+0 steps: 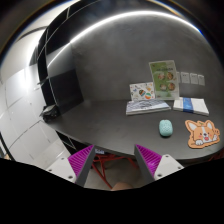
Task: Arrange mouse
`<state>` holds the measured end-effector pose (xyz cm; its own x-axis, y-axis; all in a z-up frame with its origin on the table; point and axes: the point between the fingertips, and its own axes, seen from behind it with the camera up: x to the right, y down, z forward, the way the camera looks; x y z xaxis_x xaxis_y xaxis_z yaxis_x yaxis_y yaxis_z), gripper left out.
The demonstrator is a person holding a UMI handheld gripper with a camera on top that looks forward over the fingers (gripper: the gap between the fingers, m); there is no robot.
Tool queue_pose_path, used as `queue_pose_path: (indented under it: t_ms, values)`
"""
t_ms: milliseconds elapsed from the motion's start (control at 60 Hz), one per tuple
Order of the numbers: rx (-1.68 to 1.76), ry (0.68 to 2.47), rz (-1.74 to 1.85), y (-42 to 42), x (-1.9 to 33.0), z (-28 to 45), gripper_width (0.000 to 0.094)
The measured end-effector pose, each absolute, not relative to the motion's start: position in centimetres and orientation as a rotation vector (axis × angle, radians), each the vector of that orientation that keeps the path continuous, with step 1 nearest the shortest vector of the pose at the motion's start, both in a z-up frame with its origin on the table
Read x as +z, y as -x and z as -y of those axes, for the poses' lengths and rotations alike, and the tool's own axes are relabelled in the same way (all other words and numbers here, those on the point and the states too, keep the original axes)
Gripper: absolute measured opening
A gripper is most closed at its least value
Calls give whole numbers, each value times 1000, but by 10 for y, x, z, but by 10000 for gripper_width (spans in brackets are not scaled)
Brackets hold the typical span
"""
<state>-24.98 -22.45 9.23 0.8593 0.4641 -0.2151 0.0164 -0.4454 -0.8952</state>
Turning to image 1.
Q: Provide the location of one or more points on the corgi shaped mouse pad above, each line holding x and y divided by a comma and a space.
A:
202, 134

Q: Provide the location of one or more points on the red chair frame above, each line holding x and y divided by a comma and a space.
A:
100, 162

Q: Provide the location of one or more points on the black device on table edge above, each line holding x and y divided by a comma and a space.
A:
49, 113

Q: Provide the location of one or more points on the teal computer mouse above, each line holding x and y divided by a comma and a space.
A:
165, 128

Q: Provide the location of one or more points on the green menu sign stand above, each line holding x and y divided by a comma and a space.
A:
165, 79

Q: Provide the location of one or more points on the colourful sticker card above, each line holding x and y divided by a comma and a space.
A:
142, 91

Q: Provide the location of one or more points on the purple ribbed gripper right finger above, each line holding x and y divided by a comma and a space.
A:
153, 165

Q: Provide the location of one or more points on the grey patterned book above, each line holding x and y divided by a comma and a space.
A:
146, 106

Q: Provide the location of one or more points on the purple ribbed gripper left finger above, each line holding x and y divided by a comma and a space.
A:
75, 168

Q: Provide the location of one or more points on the white and blue book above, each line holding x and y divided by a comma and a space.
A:
191, 105

